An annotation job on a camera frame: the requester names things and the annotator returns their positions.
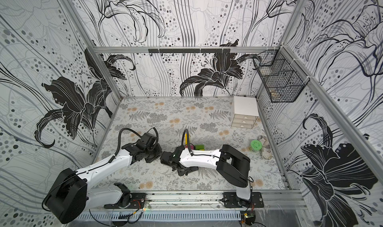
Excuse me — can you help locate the green block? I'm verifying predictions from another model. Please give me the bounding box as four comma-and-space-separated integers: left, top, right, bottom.
196, 144, 205, 151

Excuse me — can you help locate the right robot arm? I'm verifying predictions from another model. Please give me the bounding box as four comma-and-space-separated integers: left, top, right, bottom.
160, 129, 254, 208

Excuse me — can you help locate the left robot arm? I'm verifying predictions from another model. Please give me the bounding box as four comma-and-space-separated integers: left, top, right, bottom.
41, 128, 162, 224

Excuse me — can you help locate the green lid jar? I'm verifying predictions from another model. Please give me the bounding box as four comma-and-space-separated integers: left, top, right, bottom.
249, 140, 263, 152

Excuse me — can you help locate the white drawer box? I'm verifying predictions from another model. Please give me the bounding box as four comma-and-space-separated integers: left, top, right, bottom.
230, 96, 259, 129

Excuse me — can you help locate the small electronics board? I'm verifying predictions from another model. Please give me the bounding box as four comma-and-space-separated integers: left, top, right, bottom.
240, 212, 256, 226

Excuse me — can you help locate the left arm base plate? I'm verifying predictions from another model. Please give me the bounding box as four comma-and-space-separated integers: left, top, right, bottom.
104, 193, 147, 210

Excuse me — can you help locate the white cable duct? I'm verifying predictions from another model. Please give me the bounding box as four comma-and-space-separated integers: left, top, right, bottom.
77, 210, 241, 222

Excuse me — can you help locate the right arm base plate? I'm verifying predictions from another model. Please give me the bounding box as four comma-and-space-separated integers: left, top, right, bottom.
221, 192, 264, 209

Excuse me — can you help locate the black wall bar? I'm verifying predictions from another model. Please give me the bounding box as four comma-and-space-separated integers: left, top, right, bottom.
148, 48, 231, 53

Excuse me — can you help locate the black wire basket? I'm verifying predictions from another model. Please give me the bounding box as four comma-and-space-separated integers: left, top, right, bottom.
252, 49, 306, 103

